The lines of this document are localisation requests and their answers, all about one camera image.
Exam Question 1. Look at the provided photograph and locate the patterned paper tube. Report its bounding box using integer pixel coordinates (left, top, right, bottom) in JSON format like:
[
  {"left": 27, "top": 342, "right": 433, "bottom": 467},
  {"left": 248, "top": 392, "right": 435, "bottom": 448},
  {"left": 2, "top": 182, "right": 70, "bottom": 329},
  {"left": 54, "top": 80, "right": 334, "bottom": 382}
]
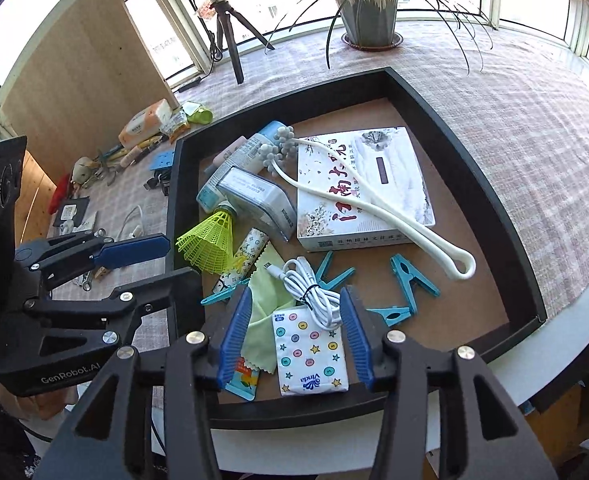
[{"left": 212, "top": 228, "right": 270, "bottom": 294}]

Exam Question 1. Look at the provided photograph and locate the black wet wipes pack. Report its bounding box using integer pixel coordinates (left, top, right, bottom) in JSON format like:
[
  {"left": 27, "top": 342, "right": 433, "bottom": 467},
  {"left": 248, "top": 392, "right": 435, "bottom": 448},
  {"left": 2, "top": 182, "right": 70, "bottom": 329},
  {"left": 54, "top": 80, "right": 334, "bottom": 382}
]
[{"left": 52, "top": 197, "right": 89, "bottom": 226}]

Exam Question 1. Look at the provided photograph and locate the snack sachet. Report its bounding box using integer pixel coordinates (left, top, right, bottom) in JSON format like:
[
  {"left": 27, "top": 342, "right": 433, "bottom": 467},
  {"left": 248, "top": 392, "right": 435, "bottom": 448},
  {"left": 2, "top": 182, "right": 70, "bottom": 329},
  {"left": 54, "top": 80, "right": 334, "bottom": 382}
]
[{"left": 160, "top": 110, "right": 191, "bottom": 144}]

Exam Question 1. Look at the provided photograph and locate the potted plant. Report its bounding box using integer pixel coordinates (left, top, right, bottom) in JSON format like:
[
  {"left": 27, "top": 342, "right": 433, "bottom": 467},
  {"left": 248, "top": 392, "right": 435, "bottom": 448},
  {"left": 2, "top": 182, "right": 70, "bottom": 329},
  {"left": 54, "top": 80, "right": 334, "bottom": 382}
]
[{"left": 264, "top": 0, "right": 496, "bottom": 76}]

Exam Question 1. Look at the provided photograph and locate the yellow plastic shuttlecock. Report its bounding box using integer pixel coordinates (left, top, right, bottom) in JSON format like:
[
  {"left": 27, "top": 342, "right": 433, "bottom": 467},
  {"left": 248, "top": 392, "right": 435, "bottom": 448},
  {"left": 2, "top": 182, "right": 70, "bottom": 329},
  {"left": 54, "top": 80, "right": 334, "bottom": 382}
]
[{"left": 175, "top": 200, "right": 237, "bottom": 274}]

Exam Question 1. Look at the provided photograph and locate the pink bottle grey cap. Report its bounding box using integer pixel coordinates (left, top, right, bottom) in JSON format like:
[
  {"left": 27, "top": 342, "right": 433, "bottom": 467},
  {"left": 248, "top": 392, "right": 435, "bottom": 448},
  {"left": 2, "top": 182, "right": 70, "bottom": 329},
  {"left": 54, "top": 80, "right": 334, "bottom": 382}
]
[{"left": 204, "top": 136, "right": 247, "bottom": 177}]

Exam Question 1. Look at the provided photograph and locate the green tube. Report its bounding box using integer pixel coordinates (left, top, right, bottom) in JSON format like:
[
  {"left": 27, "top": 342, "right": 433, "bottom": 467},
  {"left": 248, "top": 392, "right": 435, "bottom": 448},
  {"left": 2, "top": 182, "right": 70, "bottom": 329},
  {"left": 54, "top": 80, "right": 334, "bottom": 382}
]
[{"left": 182, "top": 101, "right": 213, "bottom": 126}]

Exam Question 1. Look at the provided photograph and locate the orange tissue pack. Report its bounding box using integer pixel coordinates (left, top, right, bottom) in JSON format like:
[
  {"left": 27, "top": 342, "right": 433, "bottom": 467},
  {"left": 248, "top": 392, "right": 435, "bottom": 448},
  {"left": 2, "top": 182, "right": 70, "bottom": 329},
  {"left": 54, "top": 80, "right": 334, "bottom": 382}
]
[{"left": 119, "top": 99, "right": 172, "bottom": 150}]

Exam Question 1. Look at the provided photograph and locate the white printed box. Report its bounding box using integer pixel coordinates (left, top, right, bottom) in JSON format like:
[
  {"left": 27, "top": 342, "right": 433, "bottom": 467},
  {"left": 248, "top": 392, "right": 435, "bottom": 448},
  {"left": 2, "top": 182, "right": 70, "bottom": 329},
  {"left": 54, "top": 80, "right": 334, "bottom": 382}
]
[{"left": 296, "top": 126, "right": 435, "bottom": 252}]

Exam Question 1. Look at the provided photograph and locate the wooden clothespin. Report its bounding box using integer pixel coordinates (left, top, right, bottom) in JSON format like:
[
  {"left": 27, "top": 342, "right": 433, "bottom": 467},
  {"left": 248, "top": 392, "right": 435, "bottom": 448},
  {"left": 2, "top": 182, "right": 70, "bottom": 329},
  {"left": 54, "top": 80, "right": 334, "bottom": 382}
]
[{"left": 93, "top": 266, "right": 111, "bottom": 282}]

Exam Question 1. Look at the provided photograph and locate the teal clothespin on table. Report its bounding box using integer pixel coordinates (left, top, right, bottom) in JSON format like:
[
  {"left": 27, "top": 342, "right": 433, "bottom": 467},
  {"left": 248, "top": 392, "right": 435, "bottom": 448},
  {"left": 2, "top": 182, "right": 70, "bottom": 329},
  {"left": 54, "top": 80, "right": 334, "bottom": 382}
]
[{"left": 315, "top": 250, "right": 357, "bottom": 292}]

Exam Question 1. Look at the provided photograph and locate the Vinda tissue pack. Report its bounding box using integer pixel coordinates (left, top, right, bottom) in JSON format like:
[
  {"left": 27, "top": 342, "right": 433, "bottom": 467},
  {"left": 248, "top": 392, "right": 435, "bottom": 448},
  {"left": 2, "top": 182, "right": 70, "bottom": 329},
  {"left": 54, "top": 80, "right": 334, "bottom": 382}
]
[{"left": 272, "top": 307, "right": 349, "bottom": 396}]

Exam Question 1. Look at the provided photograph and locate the black coiled cable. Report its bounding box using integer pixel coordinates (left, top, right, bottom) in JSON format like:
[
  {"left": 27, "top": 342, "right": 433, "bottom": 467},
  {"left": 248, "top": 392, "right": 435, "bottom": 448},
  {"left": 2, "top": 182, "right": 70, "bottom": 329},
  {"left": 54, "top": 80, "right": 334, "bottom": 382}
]
[{"left": 142, "top": 168, "right": 172, "bottom": 198}]

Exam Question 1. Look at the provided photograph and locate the white USB cable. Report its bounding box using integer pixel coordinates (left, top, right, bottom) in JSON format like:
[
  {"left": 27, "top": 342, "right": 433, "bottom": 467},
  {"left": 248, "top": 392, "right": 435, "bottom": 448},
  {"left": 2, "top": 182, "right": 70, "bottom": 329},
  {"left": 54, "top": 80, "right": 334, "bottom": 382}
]
[{"left": 265, "top": 256, "right": 343, "bottom": 332}]

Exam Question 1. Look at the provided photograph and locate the white massage roller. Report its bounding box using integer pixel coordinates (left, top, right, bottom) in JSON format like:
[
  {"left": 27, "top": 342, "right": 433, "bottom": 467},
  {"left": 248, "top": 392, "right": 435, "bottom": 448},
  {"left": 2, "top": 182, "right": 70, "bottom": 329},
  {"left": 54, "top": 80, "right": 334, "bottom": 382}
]
[{"left": 260, "top": 127, "right": 477, "bottom": 281}]

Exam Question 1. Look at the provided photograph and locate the white charging cable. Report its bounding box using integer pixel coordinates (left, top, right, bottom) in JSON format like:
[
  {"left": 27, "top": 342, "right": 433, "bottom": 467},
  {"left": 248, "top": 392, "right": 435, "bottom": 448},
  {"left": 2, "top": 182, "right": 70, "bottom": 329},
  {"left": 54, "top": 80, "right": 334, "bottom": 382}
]
[{"left": 116, "top": 204, "right": 146, "bottom": 242}]

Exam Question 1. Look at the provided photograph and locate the blue phone stand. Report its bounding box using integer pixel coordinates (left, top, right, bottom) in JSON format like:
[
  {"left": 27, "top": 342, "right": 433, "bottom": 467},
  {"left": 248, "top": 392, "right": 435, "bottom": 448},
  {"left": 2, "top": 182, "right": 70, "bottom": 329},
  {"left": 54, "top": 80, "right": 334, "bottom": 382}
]
[{"left": 149, "top": 150, "right": 175, "bottom": 171}]

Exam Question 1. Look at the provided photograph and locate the red cloth pouch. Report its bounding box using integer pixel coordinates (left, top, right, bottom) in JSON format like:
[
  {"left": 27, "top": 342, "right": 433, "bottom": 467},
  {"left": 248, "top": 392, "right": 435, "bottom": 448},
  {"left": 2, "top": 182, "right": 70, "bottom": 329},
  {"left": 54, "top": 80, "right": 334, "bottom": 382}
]
[{"left": 48, "top": 174, "right": 72, "bottom": 214}]

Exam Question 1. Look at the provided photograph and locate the teal clothespin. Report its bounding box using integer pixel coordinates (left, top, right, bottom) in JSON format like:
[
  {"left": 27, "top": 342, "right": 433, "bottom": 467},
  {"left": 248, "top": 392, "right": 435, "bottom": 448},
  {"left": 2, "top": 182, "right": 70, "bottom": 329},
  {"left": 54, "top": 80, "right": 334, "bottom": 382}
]
[
  {"left": 315, "top": 250, "right": 357, "bottom": 292},
  {"left": 369, "top": 306, "right": 413, "bottom": 327},
  {"left": 390, "top": 254, "right": 441, "bottom": 316},
  {"left": 201, "top": 278, "right": 249, "bottom": 306}
]

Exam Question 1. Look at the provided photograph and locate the large cream lotion bottle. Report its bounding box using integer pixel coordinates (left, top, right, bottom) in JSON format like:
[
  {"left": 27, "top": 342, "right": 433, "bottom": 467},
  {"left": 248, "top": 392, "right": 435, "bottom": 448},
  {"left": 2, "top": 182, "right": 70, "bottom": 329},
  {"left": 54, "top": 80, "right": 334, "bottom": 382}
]
[{"left": 196, "top": 120, "right": 285, "bottom": 214}]

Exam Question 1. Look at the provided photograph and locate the teal clothespin in pile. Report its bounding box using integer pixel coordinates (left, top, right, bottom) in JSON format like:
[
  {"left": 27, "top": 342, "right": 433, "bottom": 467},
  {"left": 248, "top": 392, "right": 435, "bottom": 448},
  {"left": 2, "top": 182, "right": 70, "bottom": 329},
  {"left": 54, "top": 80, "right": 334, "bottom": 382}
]
[{"left": 201, "top": 278, "right": 249, "bottom": 306}]

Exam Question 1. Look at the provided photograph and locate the black storage tray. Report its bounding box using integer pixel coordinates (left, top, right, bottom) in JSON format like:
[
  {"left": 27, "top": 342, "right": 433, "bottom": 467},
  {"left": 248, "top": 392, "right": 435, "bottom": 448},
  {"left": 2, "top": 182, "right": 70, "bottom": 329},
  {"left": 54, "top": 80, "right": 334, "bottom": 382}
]
[{"left": 165, "top": 65, "right": 548, "bottom": 430}]

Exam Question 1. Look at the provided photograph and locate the green lens cloth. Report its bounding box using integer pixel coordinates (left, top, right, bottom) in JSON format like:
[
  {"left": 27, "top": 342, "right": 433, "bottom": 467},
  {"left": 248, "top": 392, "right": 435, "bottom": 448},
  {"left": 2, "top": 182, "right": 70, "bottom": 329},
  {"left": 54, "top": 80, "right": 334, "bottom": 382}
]
[{"left": 241, "top": 242, "right": 294, "bottom": 374}]

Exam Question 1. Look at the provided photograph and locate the white plastic case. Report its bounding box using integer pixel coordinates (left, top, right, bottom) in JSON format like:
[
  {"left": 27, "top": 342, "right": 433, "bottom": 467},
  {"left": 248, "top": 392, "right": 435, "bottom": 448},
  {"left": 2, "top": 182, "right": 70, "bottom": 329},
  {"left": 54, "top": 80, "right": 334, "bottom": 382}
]
[{"left": 223, "top": 170, "right": 296, "bottom": 242}]

